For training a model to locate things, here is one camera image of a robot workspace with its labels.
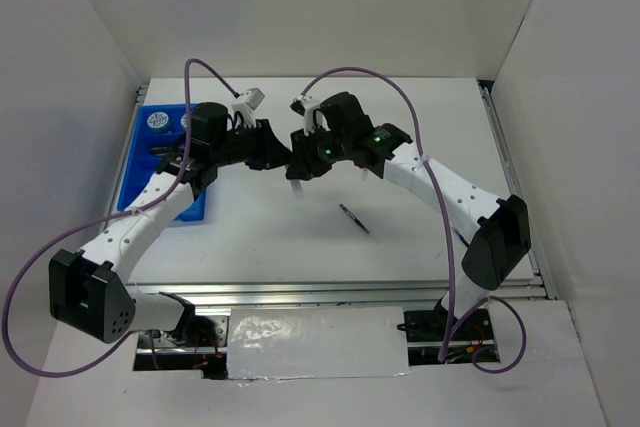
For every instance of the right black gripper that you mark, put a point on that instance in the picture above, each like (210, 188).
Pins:
(304, 164)

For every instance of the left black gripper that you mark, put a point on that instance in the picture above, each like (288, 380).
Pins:
(269, 152)

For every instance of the green pastel highlighter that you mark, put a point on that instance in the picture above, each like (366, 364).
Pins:
(297, 188)

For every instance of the black ink clear pen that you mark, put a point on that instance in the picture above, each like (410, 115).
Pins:
(354, 218)

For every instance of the purple cap black highlighter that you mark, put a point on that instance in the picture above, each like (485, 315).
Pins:
(162, 151)

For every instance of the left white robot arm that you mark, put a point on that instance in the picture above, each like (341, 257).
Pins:
(88, 288)

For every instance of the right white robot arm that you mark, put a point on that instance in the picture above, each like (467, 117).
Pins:
(496, 230)

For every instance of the blue plastic sorting tray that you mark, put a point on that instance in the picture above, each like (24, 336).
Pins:
(140, 165)

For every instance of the dark blue ballpoint pen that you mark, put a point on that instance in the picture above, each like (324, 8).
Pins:
(461, 238)

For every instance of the white front cover plate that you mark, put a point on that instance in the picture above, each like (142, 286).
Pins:
(316, 343)

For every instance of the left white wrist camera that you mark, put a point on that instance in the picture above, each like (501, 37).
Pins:
(247, 103)

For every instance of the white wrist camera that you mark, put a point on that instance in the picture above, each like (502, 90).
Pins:
(247, 103)
(309, 109)

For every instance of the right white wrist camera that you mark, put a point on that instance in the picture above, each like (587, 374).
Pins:
(309, 109)

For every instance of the aluminium table rail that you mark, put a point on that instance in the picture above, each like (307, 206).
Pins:
(299, 294)

